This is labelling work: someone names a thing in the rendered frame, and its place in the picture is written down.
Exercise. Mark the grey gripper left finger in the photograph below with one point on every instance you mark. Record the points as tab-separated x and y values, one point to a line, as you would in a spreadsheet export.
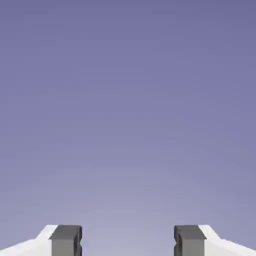
64	242

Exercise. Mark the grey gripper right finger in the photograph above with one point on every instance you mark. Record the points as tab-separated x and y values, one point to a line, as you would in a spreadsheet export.
191	242

